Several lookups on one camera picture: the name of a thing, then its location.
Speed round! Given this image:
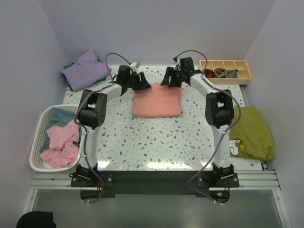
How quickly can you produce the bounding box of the salmon pink t-shirt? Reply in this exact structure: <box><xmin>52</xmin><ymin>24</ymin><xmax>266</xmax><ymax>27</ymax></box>
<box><xmin>133</xmin><ymin>84</ymin><xmax>182</xmax><ymax>118</ymax></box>

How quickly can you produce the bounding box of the grey blue t-shirt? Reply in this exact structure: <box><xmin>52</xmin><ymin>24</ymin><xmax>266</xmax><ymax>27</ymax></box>
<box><xmin>40</xmin><ymin>108</ymin><xmax>80</xmax><ymax>153</ymax></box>

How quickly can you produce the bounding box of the black object bottom left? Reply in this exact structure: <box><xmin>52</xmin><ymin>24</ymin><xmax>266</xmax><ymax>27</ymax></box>
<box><xmin>16</xmin><ymin>211</ymin><xmax>57</xmax><ymax>228</ymax></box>

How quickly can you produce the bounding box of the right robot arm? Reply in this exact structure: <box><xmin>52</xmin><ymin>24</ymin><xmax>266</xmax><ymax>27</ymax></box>
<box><xmin>161</xmin><ymin>57</ymin><xmax>234</xmax><ymax>187</ymax></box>

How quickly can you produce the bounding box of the red black rolled sock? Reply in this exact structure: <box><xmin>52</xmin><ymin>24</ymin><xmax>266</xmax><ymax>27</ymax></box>
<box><xmin>204</xmin><ymin>69</ymin><xmax>215</xmax><ymax>78</ymax></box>

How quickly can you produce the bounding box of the folded lilac t-shirt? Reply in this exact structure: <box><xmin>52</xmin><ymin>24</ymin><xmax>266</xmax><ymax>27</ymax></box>
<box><xmin>61</xmin><ymin>49</ymin><xmax>112</xmax><ymax>92</ymax></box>

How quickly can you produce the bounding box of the purple cable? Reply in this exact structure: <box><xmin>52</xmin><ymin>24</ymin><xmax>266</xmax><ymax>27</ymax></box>
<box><xmin>74</xmin><ymin>52</ymin><xmax>133</xmax><ymax>204</ymax></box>
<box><xmin>174</xmin><ymin>49</ymin><xmax>243</xmax><ymax>204</ymax></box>

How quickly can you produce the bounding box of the wooden compartment tray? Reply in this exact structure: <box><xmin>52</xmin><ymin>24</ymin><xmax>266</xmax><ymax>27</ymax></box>
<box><xmin>205</xmin><ymin>60</ymin><xmax>252</xmax><ymax>85</ymax></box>

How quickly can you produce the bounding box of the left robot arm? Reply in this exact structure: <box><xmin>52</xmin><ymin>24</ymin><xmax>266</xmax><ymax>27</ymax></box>
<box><xmin>76</xmin><ymin>61</ymin><xmax>151</xmax><ymax>186</ymax></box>

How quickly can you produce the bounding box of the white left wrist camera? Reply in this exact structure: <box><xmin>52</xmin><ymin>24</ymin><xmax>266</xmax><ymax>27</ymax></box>
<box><xmin>129</xmin><ymin>61</ymin><xmax>141</xmax><ymax>74</ymax></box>

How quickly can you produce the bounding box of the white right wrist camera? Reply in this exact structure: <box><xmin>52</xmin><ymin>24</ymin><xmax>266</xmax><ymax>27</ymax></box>
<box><xmin>173</xmin><ymin>57</ymin><xmax>181</xmax><ymax>71</ymax></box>

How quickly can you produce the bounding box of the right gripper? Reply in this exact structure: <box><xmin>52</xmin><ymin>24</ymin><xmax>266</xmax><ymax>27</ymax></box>
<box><xmin>161</xmin><ymin>66</ymin><xmax>185</xmax><ymax>87</ymax></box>

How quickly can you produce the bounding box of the white laundry basket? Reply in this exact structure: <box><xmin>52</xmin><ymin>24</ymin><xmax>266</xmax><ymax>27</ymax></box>
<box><xmin>29</xmin><ymin>104</ymin><xmax>81</xmax><ymax>172</ymax></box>

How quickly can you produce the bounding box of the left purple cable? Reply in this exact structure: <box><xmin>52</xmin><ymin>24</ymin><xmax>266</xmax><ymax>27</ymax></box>
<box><xmin>74</xmin><ymin>52</ymin><xmax>133</xmax><ymax>204</ymax></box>

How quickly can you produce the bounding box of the grey rolled sock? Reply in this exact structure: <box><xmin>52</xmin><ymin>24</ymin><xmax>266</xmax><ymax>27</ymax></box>
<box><xmin>226</xmin><ymin>69</ymin><xmax>238</xmax><ymax>78</ymax></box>

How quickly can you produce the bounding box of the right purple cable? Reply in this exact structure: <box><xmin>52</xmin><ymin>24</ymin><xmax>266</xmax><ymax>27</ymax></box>
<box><xmin>174</xmin><ymin>49</ymin><xmax>243</xmax><ymax>204</ymax></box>

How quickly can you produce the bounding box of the brown patterned rolled sock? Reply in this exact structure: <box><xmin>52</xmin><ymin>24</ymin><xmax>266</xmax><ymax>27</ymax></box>
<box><xmin>214</xmin><ymin>68</ymin><xmax>227</xmax><ymax>78</ymax></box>

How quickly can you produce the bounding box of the olive green t-shirt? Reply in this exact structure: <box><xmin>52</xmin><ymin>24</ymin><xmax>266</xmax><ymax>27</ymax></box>
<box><xmin>229</xmin><ymin>106</ymin><xmax>276</xmax><ymax>162</ymax></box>

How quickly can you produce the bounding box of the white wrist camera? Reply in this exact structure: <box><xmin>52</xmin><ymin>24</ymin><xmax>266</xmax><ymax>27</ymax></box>
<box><xmin>173</xmin><ymin>57</ymin><xmax>181</xmax><ymax>71</ymax></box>
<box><xmin>129</xmin><ymin>61</ymin><xmax>141</xmax><ymax>74</ymax></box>

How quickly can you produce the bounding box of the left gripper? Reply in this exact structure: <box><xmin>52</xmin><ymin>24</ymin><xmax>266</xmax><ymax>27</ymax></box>
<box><xmin>126</xmin><ymin>72</ymin><xmax>151</xmax><ymax>91</ymax></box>

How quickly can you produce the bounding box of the folded green t-shirt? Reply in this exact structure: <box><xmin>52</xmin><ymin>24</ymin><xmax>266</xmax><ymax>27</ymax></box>
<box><xmin>61</xmin><ymin>59</ymin><xmax>108</xmax><ymax>91</ymax></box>

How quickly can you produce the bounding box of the light pink t-shirt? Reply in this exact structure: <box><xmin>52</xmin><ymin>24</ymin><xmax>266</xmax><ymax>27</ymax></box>
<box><xmin>40</xmin><ymin>120</ymin><xmax>80</xmax><ymax>169</ymax></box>

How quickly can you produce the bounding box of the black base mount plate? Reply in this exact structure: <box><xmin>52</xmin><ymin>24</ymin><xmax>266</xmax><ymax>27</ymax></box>
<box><xmin>69</xmin><ymin>168</ymin><xmax>240</xmax><ymax>203</ymax></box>

